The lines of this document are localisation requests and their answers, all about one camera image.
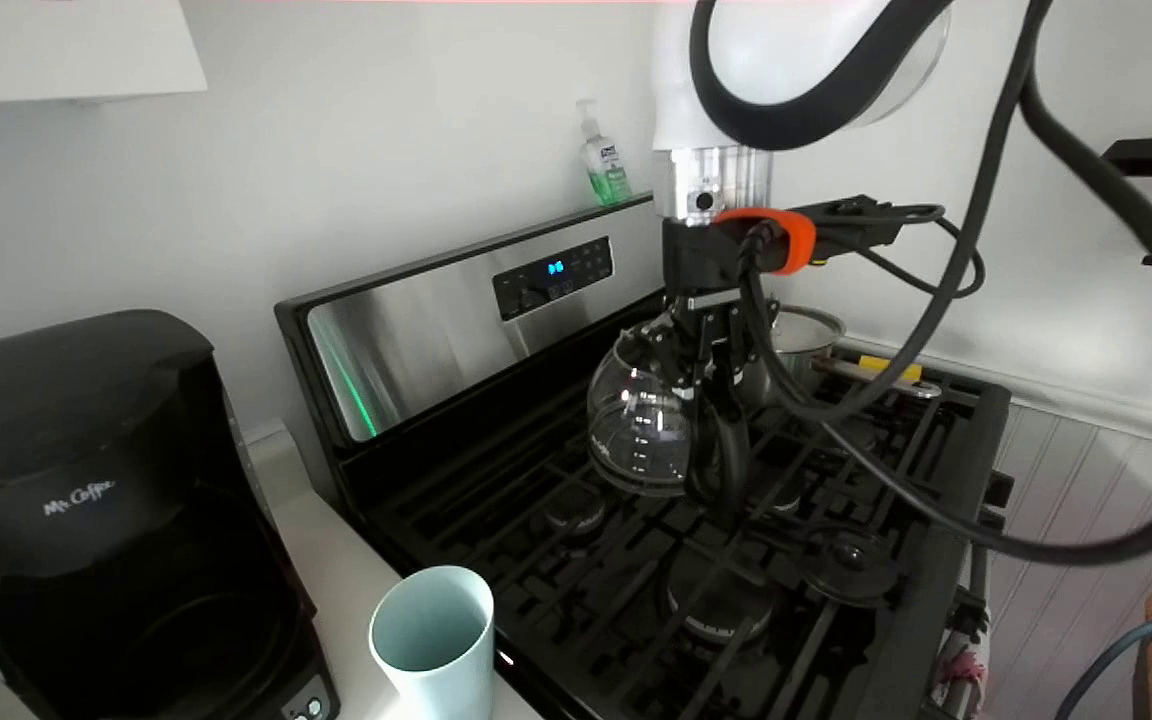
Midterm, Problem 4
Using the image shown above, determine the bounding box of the yellow sponge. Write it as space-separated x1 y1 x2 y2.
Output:
830 354 929 390

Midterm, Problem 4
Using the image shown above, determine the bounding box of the green soap dispenser bottle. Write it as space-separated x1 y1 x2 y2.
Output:
581 99 630 210

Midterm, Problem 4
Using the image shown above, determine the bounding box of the glass coffee carafe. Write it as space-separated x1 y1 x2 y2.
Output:
587 311 749 505

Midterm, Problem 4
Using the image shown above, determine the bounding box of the red white dish towel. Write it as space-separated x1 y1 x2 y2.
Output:
933 601 991 716

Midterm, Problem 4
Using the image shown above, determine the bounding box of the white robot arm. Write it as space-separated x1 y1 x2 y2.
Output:
653 0 952 307

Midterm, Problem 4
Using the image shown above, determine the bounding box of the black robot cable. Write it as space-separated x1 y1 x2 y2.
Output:
687 0 1152 569

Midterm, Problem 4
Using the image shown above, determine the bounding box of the light blue cup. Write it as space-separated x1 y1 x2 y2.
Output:
366 565 495 720

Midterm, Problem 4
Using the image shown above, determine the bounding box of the black gas stove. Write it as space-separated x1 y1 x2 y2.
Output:
275 202 1008 720

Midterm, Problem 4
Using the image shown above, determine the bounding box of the black coffee maker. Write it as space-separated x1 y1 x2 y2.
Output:
0 311 338 720

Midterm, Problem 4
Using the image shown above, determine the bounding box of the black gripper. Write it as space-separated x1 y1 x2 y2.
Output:
665 220 792 311

